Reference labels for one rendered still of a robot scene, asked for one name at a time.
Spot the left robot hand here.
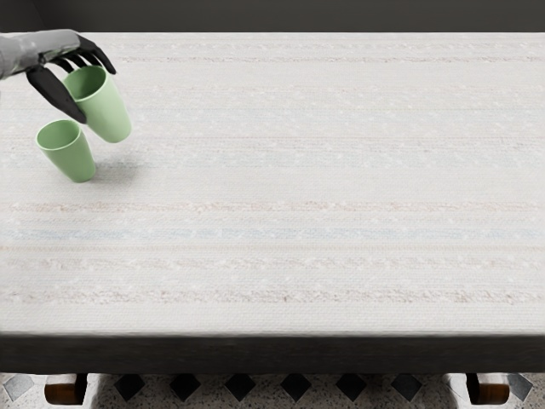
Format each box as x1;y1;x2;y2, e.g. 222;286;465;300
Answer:
0;29;118;125

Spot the light green plastic cup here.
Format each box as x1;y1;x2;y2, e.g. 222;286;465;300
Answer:
62;64;134;144
35;118;97;185

